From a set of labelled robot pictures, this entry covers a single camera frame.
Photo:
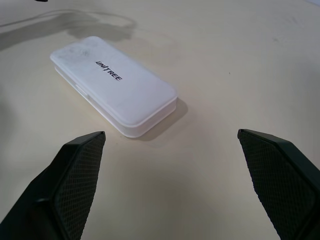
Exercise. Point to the white plastic Unitree box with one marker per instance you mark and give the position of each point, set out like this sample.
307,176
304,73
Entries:
112,82

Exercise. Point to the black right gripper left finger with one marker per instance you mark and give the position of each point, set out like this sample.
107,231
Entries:
62,187

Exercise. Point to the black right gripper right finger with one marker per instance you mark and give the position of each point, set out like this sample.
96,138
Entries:
282,182

